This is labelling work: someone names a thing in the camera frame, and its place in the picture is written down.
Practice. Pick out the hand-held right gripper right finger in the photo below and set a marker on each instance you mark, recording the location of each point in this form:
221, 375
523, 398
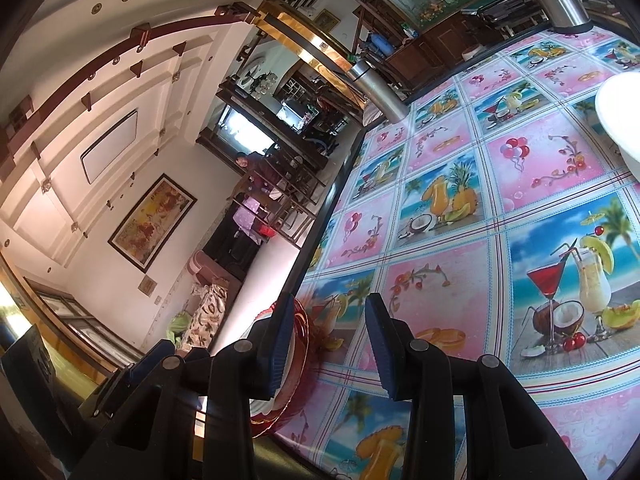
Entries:
379, 355

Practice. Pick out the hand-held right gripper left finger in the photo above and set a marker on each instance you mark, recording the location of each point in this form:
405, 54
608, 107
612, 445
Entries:
280, 352

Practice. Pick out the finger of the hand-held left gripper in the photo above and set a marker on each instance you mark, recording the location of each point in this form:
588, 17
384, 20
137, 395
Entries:
132, 372

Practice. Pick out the large red plate with sticker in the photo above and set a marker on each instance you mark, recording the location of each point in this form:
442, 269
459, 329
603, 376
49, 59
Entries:
305, 355

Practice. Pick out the white bowl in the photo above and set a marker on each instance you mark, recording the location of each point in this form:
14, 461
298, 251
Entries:
622, 110

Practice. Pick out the pink sofa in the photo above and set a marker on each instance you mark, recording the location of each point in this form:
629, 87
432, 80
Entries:
212, 300

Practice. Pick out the large framed painting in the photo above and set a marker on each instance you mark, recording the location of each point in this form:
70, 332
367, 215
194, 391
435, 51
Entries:
152, 222

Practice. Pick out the wooden dining chair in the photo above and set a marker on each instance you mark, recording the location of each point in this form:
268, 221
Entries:
285, 200

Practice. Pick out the ceiling light panel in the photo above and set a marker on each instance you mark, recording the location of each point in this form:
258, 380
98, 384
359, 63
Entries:
110, 146

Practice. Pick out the small steel thermos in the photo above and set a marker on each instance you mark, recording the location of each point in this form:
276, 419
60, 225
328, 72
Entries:
377, 90

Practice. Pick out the chandelier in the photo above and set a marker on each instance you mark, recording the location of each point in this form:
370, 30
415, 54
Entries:
260, 82

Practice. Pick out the wooden cabinet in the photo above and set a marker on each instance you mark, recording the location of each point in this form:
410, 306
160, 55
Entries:
425, 52

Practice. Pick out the golden pillar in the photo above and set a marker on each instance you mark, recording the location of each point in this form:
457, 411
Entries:
307, 35

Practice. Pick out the small framed picture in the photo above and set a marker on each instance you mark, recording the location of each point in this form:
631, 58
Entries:
327, 20

